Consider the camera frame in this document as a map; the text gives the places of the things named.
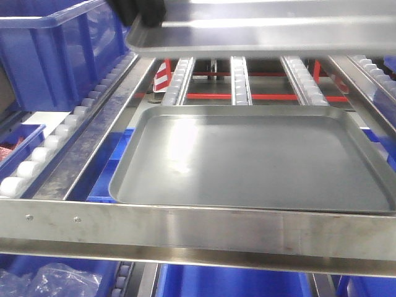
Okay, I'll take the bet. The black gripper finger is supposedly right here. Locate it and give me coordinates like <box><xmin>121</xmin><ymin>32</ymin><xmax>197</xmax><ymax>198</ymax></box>
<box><xmin>139</xmin><ymin>0</ymin><xmax>166</xmax><ymax>27</ymax></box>
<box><xmin>106</xmin><ymin>0</ymin><xmax>139</xmax><ymax>26</ymax></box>

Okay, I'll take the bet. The small silver metal tray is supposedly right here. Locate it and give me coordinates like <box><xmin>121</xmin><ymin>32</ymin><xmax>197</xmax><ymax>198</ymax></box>
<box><xmin>126</xmin><ymin>1</ymin><xmax>395</xmax><ymax>59</ymax></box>

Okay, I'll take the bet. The large grey metal tray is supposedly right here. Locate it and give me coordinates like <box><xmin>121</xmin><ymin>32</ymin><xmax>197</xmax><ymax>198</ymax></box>
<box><xmin>109</xmin><ymin>106</ymin><xmax>395</xmax><ymax>212</ymax></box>

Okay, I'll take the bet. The large blue plastic bin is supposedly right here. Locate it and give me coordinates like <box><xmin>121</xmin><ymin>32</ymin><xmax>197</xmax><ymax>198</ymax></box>
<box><xmin>1</xmin><ymin>1</ymin><xmax>129</xmax><ymax>111</ymax></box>

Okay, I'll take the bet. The white roller track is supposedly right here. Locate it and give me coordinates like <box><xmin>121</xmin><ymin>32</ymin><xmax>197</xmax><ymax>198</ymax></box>
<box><xmin>280</xmin><ymin>56</ymin><xmax>329</xmax><ymax>106</ymax></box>
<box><xmin>349</xmin><ymin>55</ymin><xmax>395</xmax><ymax>99</ymax></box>
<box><xmin>230</xmin><ymin>56</ymin><xmax>252</xmax><ymax>106</ymax></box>
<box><xmin>1</xmin><ymin>52</ymin><xmax>137</xmax><ymax>199</ymax></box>
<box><xmin>161</xmin><ymin>57</ymin><xmax>196</xmax><ymax>106</ymax></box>

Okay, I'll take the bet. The middle white roller track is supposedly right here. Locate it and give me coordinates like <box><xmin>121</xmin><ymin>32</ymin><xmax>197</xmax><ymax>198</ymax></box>
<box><xmin>230</xmin><ymin>56</ymin><xmax>252</xmax><ymax>106</ymax></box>

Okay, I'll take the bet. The small blue parts bin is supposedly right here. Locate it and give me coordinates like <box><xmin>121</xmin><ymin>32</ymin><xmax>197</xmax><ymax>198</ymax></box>
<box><xmin>1</xmin><ymin>123</ymin><xmax>46</xmax><ymax>181</ymax></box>

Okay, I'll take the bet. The left white roller track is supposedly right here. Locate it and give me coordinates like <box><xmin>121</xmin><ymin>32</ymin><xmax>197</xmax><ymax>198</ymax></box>
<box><xmin>1</xmin><ymin>52</ymin><xmax>137</xmax><ymax>199</ymax></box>

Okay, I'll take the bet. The right white roller track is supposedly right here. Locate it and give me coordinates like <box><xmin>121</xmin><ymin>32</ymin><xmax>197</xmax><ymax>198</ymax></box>
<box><xmin>349</xmin><ymin>55</ymin><xmax>395</xmax><ymax>99</ymax></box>

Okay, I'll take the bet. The lower blue bin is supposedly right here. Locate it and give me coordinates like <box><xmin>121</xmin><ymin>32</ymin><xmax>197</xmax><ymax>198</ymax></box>
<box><xmin>156</xmin><ymin>264</ymin><xmax>312</xmax><ymax>296</ymax></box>

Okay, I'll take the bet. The clear plastic bag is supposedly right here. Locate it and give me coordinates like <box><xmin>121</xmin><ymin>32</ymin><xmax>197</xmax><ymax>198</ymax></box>
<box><xmin>1</xmin><ymin>263</ymin><xmax>103</xmax><ymax>296</ymax></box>

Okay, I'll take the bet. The red steel frame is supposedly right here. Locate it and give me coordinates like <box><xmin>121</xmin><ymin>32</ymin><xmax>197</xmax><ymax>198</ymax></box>
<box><xmin>152</xmin><ymin>59</ymin><xmax>347</xmax><ymax>104</ymax></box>

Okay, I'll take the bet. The left steel divider rail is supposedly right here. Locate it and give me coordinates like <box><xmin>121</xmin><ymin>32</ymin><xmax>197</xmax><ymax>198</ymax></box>
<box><xmin>33</xmin><ymin>57</ymin><xmax>159</xmax><ymax>200</ymax></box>

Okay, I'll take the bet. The steel divider rail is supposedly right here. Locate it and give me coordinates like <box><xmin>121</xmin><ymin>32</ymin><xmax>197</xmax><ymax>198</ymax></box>
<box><xmin>321</xmin><ymin>56</ymin><xmax>395</xmax><ymax>140</ymax></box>
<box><xmin>33</xmin><ymin>57</ymin><xmax>159</xmax><ymax>200</ymax></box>

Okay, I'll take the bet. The right steel divider rail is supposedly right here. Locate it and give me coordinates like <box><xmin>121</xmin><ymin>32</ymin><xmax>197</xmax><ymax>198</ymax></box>
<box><xmin>321</xmin><ymin>56</ymin><xmax>395</xmax><ymax>140</ymax></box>

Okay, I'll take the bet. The stainless steel front rail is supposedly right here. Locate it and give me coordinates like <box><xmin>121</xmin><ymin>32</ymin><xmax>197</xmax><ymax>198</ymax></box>
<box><xmin>1</xmin><ymin>199</ymin><xmax>395</xmax><ymax>277</ymax></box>

